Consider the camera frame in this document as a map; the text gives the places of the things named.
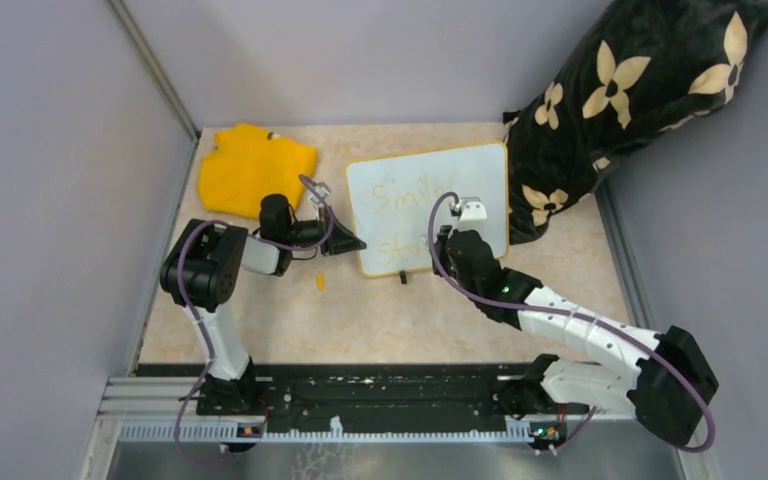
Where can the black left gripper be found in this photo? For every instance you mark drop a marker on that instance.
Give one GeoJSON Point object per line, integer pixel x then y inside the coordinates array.
{"type": "Point", "coordinates": [341, 240]}

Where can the aluminium frame rail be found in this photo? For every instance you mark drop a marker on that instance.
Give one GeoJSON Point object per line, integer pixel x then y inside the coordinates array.
{"type": "Point", "coordinates": [160, 401]}

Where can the black floral pillow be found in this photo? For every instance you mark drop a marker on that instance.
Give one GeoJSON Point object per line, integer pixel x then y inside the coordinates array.
{"type": "Point", "coordinates": [644, 68]}

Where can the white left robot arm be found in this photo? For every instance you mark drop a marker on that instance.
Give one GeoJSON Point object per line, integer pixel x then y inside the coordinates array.
{"type": "Point", "coordinates": [200, 274]}

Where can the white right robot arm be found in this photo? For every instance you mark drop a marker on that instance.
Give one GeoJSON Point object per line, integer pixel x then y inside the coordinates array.
{"type": "Point", "coordinates": [589, 331]}

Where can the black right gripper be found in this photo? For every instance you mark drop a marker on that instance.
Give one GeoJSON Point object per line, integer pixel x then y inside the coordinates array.
{"type": "Point", "coordinates": [439, 250]}

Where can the yellow folded cloth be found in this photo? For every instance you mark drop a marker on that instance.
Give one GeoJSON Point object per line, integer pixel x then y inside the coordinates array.
{"type": "Point", "coordinates": [248, 163]}

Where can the yellow framed whiteboard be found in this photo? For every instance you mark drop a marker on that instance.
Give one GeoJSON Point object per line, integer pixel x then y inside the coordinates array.
{"type": "Point", "coordinates": [398, 203]}

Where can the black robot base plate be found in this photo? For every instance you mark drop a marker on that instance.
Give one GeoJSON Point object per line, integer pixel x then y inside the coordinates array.
{"type": "Point", "coordinates": [394, 400]}

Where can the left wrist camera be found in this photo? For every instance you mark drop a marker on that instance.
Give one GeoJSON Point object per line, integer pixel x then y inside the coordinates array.
{"type": "Point", "coordinates": [318, 194]}

